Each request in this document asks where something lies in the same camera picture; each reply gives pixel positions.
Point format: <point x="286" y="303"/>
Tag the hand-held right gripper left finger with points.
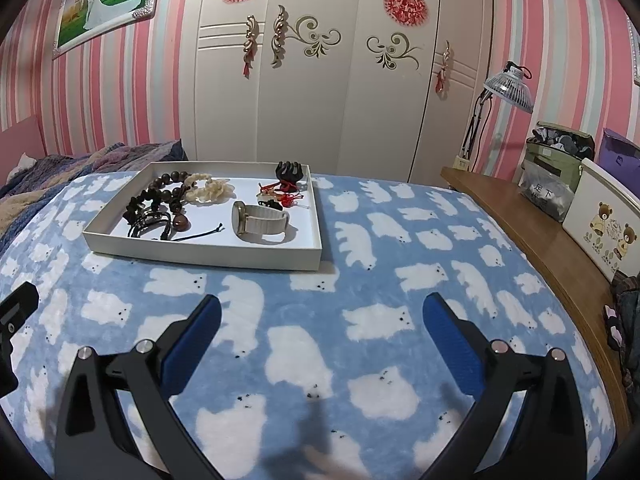
<point x="195" y="345"/>

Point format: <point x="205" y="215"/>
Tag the white shallow tray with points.
<point x="210" y="240"/>

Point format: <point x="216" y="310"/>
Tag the heat lamp on black stand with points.
<point x="507" y="87"/>

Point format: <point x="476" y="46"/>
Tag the green fabric bag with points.
<point x="550" y="155"/>

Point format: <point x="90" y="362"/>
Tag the red tassel charm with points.
<point x="440" y="82"/>
<point x="246" y="64"/>

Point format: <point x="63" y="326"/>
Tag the blue polar bear blanket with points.
<point x="310" y="320"/>

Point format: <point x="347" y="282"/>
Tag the silver picture frame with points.
<point x="634" y="50"/>

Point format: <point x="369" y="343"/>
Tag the cream scrunchie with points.
<point x="210" y="192"/>

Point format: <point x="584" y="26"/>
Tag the wall socket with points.
<point x="461" y="163"/>

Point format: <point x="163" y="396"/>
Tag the dark clothing pile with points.
<point x="630" y="320"/>

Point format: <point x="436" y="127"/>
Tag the pink headboard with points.
<point x="20" y="150"/>

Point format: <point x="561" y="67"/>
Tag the clear plastic bag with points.
<point x="547" y="195"/>

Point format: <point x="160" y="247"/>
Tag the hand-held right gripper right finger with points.
<point x="450" y="345"/>

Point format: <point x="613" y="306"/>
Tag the framed wedding photo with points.
<point x="110" y="5"/>

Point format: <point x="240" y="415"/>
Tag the wooden bed footboard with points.
<point x="540" y="230"/>

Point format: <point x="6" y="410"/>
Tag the white box with bear print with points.
<point x="600" y="200"/>

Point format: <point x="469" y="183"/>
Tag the purple bag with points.
<point x="622" y="150"/>

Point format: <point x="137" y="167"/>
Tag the black claw hair clip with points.
<point x="291" y="172"/>

